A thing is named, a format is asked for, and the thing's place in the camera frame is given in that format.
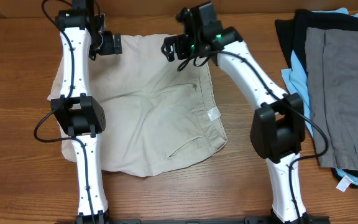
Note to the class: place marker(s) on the black folded garment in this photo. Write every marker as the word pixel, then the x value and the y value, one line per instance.
pixel 292 36

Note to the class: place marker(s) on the grey folded garment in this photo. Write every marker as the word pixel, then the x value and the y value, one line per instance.
pixel 332 66

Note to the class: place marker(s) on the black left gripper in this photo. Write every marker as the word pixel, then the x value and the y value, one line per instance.
pixel 109 47

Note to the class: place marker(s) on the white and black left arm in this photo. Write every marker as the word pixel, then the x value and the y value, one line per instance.
pixel 79 115

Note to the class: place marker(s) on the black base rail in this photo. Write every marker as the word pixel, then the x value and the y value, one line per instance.
pixel 247 220

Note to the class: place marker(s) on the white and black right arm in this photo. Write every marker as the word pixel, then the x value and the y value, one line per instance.
pixel 277 127

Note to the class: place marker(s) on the brown cardboard backdrop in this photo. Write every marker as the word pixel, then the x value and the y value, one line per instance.
pixel 32 8

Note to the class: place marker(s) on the light blue folded garment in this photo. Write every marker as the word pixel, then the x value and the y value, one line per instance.
pixel 321 51

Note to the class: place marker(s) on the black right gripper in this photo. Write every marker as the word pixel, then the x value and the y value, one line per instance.
pixel 179 42

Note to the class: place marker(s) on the beige khaki shorts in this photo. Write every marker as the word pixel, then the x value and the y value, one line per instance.
pixel 158 119

